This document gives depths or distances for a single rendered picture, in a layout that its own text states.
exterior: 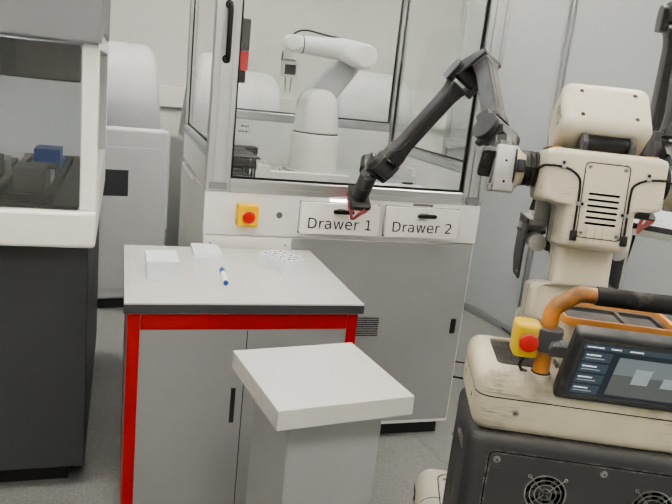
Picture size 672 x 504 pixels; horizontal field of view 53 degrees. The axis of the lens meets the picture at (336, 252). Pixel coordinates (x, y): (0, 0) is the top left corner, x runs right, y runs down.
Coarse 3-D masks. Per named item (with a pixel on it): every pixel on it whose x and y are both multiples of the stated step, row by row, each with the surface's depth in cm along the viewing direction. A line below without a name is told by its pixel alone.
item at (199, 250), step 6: (192, 246) 219; (198, 246) 219; (204, 246) 220; (210, 246) 221; (216, 246) 222; (192, 252) 216; (198, 252) 212; (204, 252) 213; (210, 252) 214; (216, 252) 214
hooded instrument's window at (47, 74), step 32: (0, 64) 176; (32, 64) 178; (64, 64) 181; (0, 96) 178; (32, 96) 180; (64, 96) 183; (0, 128) 180; (32, 128) 182; (64, 128) 185; (0, 160) 182; (32, 160) 184; (64, 160) 187; (0, 192) 184; (32, 192) 186; (64, 192) 189
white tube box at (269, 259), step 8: (264, 256) 211; (272, 256) 208; (280, 256) 210; (288, 256) 210; (296, 256) 211; (264, 264) 211; (272, 264) 208; (280, 264) 205; (288, 264) 205; (296, 264) 207; (280, 272) 205; (288, 272) 206
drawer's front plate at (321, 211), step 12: (300, 204) 234; (312, 204) 234; (324, 204) 235; (336, 204) 236; (300, 216) 234; (312, 216) 235; (324, 216) 236; (336, 216) 237; (348, 216) 239; (360, 216) 240; (372, 216) 241; (300, 228) 235; (312, 228) 236; (324, 228) 237; (348, 228) 240; (360, 228) 241; (372, 228) 242
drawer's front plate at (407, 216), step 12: (396, 216) 244; (408, 216) 245; (444, 216) 250; (456, 216) 251; (384, 228) 244; (396, 228) 245; (408, 228) 246; (420, 228) 248; (444, 228) 251; (456, 228) 252
